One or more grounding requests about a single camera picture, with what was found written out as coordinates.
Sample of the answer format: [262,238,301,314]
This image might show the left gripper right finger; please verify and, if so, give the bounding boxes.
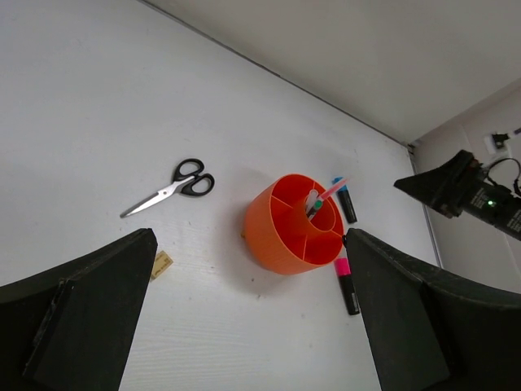
[344,229,520,390]

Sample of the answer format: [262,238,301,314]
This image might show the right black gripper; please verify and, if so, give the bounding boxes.
[394,150,520,240]

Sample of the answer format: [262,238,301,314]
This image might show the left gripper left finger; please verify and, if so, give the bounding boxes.
[1,228,157,390]

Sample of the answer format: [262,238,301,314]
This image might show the pink capped black highlighter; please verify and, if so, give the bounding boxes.
[334,257,360,316]

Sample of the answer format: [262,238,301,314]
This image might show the blue capped black highlighter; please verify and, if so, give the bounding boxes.
[336,184,357,224]

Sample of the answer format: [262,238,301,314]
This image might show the small tan eraser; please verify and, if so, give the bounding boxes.
[151,251,173,280]

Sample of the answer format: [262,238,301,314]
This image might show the pink translucent pen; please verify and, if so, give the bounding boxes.
[317,177,348,203]

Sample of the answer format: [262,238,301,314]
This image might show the black clear gel pen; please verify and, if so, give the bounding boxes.
[308,200,323,219]

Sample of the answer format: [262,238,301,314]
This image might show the orange round compartment organizer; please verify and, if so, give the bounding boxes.
[243,174,344,275]

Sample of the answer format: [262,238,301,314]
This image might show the aluminium side rail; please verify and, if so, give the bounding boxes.
[406,140,444,268]

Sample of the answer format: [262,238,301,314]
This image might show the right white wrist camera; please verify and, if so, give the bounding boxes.
[484,133,513,155]

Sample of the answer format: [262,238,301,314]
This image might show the black handled scissors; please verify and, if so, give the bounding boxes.
[120,157,216,218]

